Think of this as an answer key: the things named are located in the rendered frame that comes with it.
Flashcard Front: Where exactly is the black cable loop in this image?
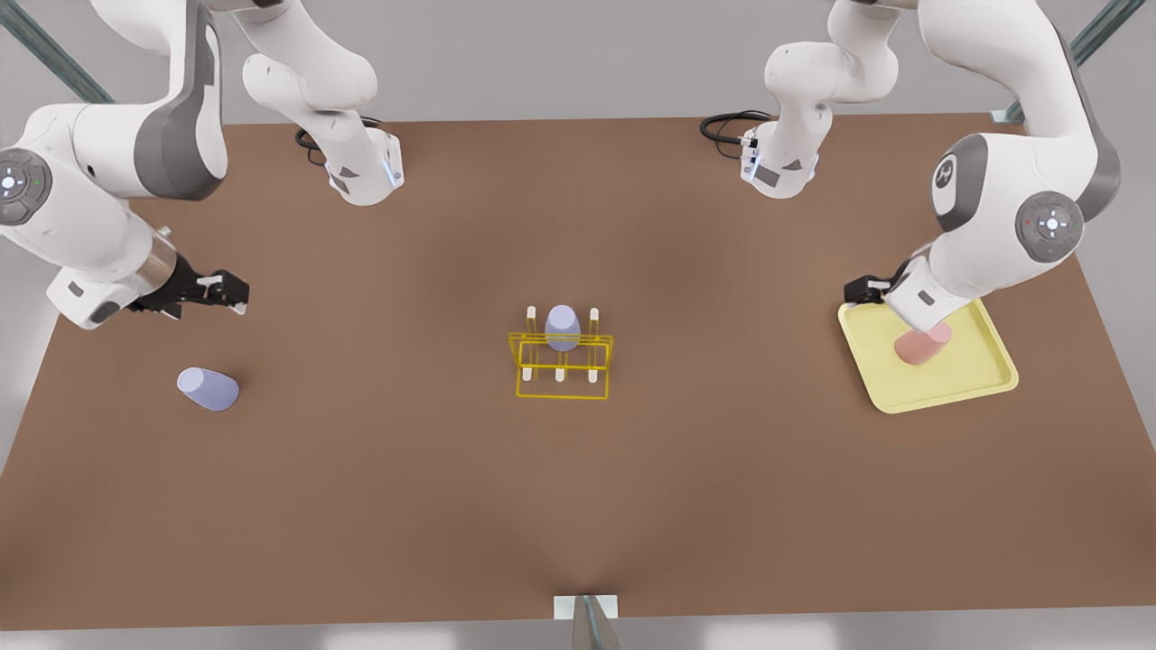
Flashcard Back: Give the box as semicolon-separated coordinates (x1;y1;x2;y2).
699;109;775;164
294;116;386;169

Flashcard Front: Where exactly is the yellow wire cup rack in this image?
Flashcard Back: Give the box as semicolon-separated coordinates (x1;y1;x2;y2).
508;306;615;402

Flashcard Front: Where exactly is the silver frame post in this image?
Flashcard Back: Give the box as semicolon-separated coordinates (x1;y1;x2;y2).
0;0;116;106
552;593;621;650
991;0;1150;125

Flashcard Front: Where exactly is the pink cup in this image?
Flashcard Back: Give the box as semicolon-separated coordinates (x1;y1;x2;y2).
894;322;955;367

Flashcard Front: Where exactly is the yellow tray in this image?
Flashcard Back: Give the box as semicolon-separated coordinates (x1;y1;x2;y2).
837;297;1021;415

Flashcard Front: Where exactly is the lavender cup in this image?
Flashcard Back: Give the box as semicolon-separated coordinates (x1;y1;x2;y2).
544;304;583;354
176;366;241;413

